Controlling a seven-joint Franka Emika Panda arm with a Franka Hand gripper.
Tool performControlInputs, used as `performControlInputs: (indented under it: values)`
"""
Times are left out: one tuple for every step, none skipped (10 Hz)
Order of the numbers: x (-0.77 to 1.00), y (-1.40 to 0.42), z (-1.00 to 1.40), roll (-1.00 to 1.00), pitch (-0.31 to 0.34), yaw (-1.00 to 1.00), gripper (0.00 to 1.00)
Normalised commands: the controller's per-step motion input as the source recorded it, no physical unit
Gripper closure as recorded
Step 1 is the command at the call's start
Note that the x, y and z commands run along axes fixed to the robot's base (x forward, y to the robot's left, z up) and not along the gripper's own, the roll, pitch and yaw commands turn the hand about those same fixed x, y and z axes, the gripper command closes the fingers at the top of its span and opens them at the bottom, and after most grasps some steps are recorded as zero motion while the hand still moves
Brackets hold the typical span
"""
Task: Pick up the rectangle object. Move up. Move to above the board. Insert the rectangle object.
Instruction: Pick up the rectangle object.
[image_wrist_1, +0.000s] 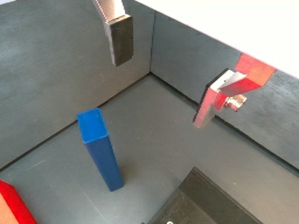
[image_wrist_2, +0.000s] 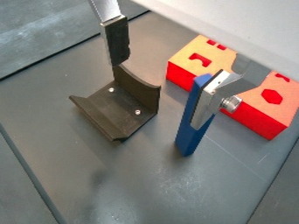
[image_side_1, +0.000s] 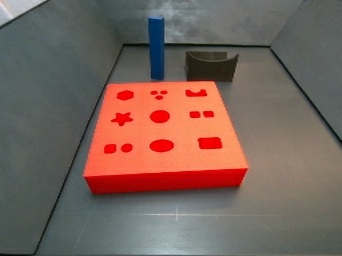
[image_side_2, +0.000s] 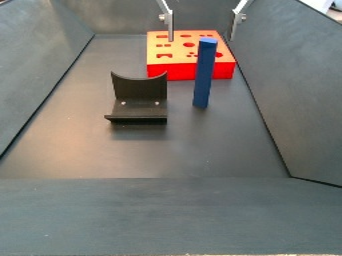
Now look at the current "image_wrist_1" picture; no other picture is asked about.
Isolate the black curved holder stand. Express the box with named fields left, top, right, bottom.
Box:
left=141, top=167, right=263, bottom=224

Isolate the blue rectangular peg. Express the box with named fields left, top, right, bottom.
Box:
left=77, top=108, right=124, bottom=192

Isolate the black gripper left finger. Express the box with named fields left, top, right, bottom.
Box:
left=92, top=0, right=133, bottom=67

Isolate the red shape sorting board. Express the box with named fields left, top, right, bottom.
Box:
left=0, top=180, right=37, bottom=224

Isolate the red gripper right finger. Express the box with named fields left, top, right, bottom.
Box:
left=193, top=53, right=276, bottom=129

